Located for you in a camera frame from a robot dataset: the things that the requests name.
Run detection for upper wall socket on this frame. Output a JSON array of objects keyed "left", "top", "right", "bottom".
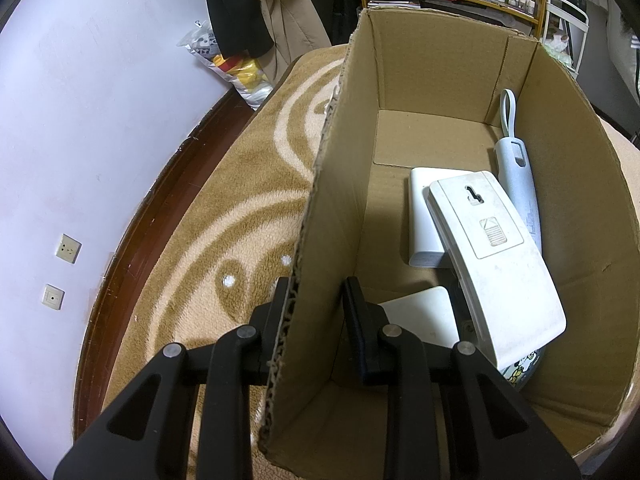
[{"left": 55, "top": 234, "right": 81, "bottom": 264}]

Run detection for stack of books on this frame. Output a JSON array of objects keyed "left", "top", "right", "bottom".
[{"left": 368, "top": 0, "right": 422, "bottom": 9}]

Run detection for cartoon cheers case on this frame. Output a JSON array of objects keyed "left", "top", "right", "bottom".
[{"left": 501, "top": 348, "right": 544, "bottom": 391}]

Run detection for beige trench coat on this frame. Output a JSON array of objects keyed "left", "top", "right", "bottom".
[{"left": 258, "top": 0, "right": 331, "bottom": 84}]

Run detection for cardboard box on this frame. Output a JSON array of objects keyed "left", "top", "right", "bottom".
[{"left": 259, "top": 9, "right": 639, "bottom": 479}]

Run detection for white router box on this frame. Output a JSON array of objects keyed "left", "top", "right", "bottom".
[{"left": 425, "top": 171, "right": 566, "bottom": 370}]

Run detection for plastic bag with toys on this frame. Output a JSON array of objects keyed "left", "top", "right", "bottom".
[{"left": 177, "top": 20, "right": 272, "bottom": 110}]

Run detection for grey white power bank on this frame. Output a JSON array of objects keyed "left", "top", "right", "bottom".
[{"left": 495, "top": 89, "right": 542, "bottom": 252}]

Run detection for white square charger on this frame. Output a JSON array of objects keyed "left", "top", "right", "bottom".
[{"left": 382, "top": 286, "right": 460, "bottom": 348}]

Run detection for white metal cart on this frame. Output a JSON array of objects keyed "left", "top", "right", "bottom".
[{"left": 540, "top": 0, "right": 589, "bottom": 79}]

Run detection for lower wall socket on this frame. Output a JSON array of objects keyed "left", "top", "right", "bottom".
[{"left": 41, "top": 284, "right": 65, "bottom": 310}]

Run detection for beige brown patterned carpet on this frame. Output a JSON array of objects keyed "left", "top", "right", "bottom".
[{"left": 102, "top": 43, "right": 640, "bottom": 480}]

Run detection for white power adapter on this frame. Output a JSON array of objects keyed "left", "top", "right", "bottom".
[{"left": 408, "top": 167, "right": 466, "bottom": 269}]

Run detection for black hanging coat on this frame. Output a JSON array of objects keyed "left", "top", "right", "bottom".
[{"left": 206, "top": 0, "right": 273, "bottom": 58}]

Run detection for wall socket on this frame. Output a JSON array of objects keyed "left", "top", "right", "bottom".
[
  {"left": 41, "top": 284, "right": 65, "bottom": 310},
  {"left": 55, "top": 234, "right": 81, "bottom": 264}
]

